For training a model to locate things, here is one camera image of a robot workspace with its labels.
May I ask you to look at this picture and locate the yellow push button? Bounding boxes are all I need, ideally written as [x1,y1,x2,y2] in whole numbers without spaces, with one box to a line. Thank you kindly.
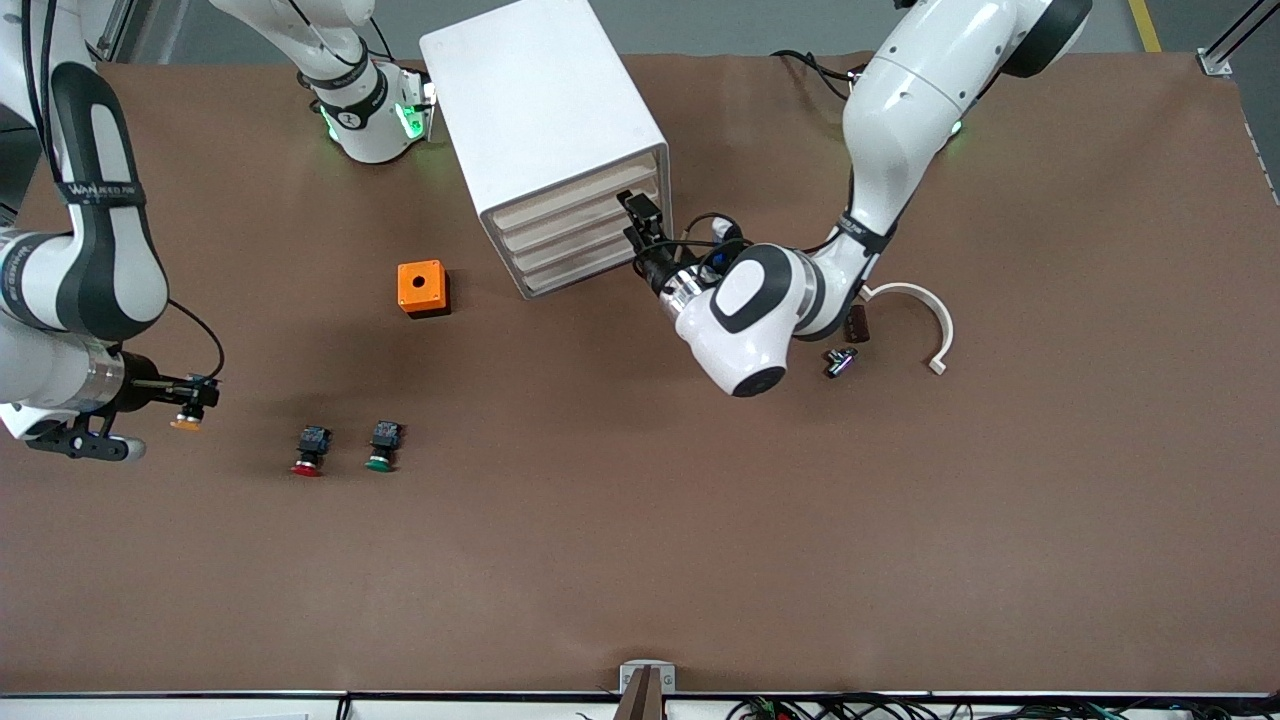
[168,375,223,434]

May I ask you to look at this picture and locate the red push button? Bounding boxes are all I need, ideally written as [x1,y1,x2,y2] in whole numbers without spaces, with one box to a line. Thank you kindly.
[291,425,334,478]

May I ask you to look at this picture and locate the green push button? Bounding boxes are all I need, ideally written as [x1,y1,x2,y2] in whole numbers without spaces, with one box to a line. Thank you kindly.
[364,420,405,474]

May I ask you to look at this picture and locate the orange button enclosure box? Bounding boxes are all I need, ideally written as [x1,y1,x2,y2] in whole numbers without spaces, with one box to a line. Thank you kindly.
[397,260,451,319]

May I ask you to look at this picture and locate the black base cable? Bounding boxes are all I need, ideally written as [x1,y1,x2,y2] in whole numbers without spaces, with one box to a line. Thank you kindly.
[770,48,863,103]

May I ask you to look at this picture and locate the white curved plastic bracket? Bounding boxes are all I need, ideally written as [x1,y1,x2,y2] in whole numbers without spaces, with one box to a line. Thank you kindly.
[858,282,955,377]

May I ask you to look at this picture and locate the white table edge rail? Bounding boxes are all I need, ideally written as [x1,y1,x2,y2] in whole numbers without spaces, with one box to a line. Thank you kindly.
[0,692,1280,720]

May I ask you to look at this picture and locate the aluminium frame profile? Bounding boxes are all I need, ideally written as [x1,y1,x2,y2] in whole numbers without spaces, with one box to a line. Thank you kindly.
[88,0,141,63]
[1197,0,1280,78]

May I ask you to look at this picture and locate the grey metal bracket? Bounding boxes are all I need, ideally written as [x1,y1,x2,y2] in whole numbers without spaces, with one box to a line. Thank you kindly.
[619,661,677,695]

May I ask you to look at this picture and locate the brown post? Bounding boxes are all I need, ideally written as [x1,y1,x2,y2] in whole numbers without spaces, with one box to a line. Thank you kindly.
[612,668,667,720]

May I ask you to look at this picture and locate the black cable bundle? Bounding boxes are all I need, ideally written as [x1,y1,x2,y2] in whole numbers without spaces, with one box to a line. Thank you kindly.
[725,693,1280,720]

